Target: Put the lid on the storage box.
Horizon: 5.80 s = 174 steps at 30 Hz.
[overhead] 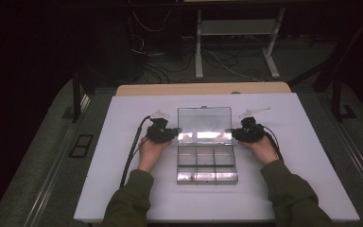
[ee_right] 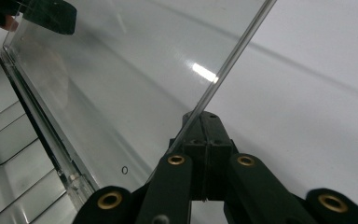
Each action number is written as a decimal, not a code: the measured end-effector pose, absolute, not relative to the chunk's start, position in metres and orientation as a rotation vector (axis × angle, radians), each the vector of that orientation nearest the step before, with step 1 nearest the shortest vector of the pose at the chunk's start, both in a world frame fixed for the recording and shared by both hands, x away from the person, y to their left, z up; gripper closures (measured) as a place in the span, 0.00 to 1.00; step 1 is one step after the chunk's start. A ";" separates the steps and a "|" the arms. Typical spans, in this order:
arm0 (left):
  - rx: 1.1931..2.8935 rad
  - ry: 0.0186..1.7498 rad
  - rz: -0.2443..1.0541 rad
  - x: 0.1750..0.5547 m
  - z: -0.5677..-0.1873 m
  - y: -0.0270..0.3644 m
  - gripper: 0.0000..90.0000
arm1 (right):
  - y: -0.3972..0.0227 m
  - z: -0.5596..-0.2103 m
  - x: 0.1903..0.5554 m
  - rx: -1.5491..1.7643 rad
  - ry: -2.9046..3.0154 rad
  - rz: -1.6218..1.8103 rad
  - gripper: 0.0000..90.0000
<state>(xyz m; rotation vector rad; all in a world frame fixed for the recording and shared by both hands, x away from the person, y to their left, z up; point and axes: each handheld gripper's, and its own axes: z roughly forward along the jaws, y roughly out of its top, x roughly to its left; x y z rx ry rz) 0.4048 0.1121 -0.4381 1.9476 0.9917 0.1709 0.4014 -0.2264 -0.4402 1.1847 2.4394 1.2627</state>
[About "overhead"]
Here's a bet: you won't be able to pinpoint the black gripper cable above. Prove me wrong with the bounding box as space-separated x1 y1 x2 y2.
119 114 152 189
262 125 285 163

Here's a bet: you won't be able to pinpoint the aluminium floor rail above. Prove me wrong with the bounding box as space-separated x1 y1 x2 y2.
334 119 363 202
23 94 93 227

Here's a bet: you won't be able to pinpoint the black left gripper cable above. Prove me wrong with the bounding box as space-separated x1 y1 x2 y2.
119 114 152 189

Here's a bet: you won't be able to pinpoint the black metal stand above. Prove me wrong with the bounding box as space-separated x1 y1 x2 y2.
61 70 91 124
331 74 357 123

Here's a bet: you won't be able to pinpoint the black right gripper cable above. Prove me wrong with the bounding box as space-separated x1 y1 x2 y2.
262 125 285 163

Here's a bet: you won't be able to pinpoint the person's left hand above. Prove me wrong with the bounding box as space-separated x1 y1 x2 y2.
137 135 173 174

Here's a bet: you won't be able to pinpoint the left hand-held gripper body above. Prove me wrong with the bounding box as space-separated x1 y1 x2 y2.
145 109 175 145

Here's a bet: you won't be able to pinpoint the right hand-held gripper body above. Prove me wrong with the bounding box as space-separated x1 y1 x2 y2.
233 107 271 143

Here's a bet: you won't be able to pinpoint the black floor cable tangle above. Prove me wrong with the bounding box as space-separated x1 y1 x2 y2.
143 46 199 84

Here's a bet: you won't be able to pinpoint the white floor cable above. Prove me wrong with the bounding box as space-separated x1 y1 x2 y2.
206 49 261 82

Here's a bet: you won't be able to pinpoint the hanging white cable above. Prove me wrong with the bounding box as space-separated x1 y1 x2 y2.
131 9 173 33

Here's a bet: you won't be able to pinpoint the white-legged desk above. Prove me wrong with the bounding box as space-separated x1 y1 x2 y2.
194 7 287 80

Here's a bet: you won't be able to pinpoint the clear plastic compartment box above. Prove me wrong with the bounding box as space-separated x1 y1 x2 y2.
175 106 239 186

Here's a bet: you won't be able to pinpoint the person's right hand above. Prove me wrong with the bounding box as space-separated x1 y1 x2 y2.
237 135 280 166

